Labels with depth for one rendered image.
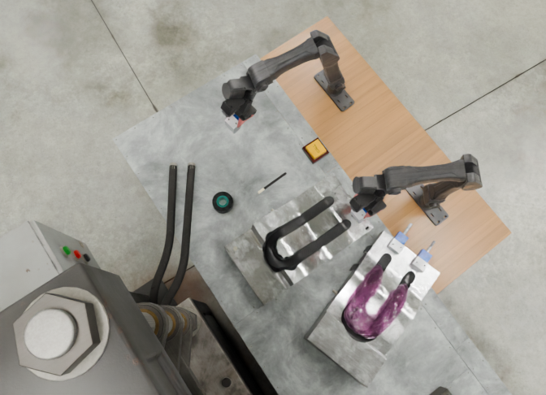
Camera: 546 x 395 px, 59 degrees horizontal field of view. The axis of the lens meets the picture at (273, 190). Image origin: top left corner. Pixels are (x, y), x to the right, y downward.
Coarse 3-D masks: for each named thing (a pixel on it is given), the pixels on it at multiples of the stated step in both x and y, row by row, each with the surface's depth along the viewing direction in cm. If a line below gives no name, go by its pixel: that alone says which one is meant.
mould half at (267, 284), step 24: (312, 192) 184; (264, 216) 176; (288, 216) 180; (336, 216) 182; (240, 240) 180; (264, 240) 174; (288, 240) 175; (312, 240) 179; (336, 240) 180; (240, 264) 178; (264, 264) 178; (312, 264) 174; (264, 288) 176
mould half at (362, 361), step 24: (384, 240) 184; (360, 264) 178; (408, 264) 182; (384, 288) 176; (336, 312) 174; (408, 312) 173; (312, 336) 168; (336, 336) 168; (384, 336) 173; (336, 360) 166; (360, 360) 167; (384, 360) 167
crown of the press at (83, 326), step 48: (48, 288) 63; (96, 288) 63; (0, 336) 61; (48, 336) 56; (96, 336) 59; (144, 336) 71; (0, 384) 59; (48, 384) 60; (96, 384) 60; (144, 384) 60
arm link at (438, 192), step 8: (472, 168) 155; (480, 176) 155; (432, 184) 177; (440, 184) 171; (448, 184) 165; (456, 184) 161; (424, 192) 182; (432, 192) 177; (440, 192) 171; (448, 192) 170; (424, 200) 182; (432, 200) 178; (440, 200) 178
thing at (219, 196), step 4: (220, 192) 187; (224, 192) 187; (216, 196) 187; (220, 196) 187; (224, 196) 187; (228, 196) 187; (212, 200) 186; (216, 200) 186; (220, 200) 190; (228, 200) 187; (232, 200) 187; (216, 204) 186; (228, 204) 186; (232, 204) 187; (216, 208) 186; (220, 208) 186; (224, 208) 186; (228, 208) 186; (220, 212) 187; (224, 212) 187
